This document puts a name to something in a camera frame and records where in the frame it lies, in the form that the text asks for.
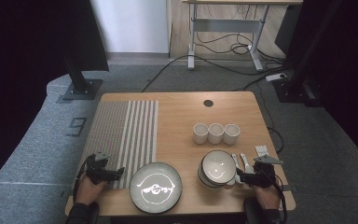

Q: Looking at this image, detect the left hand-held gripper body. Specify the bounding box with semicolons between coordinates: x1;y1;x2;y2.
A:
85;151;113;185

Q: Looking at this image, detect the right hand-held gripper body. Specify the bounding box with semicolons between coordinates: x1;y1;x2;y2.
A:
250;154;283;189

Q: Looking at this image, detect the row of white chopsticks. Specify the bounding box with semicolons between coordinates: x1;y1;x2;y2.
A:
255;145;286;210

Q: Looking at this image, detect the grey plate with black rim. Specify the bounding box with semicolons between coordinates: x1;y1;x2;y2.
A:
129;161;184;215

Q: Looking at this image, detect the white ribbed cup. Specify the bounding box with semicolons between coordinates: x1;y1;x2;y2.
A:
192;122;210;145
223;123;241;147
207;122;226;145

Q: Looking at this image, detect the person's left hand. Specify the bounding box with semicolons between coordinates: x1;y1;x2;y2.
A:
75;176;108;205

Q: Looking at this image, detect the person's right hand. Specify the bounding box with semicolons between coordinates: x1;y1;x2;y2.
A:
255;186;282;210

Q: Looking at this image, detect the grey striped placemat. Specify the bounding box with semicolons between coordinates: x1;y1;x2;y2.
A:
74;100;159;190

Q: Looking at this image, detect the black metal stand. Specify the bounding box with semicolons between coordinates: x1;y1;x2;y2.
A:
273;0;344;108
55;52;103;104

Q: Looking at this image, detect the white power strip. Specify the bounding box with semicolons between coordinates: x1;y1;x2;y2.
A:
265;72;288;83

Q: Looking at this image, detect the black curtain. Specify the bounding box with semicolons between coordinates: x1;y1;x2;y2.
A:
287;0;358;174
0;0;110;195

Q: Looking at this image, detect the white-legged wooden desk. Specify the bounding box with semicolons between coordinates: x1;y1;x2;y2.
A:
181;0;304;72

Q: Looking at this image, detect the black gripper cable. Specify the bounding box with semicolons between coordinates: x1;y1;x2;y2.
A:
268;172;288;224
73;154;96;202

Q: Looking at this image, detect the black floor cable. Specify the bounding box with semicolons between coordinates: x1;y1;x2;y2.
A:
141;54;189;93
232;78;285;154

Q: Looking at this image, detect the tangle of black cables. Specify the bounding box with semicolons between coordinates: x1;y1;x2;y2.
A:
195;31;290;77

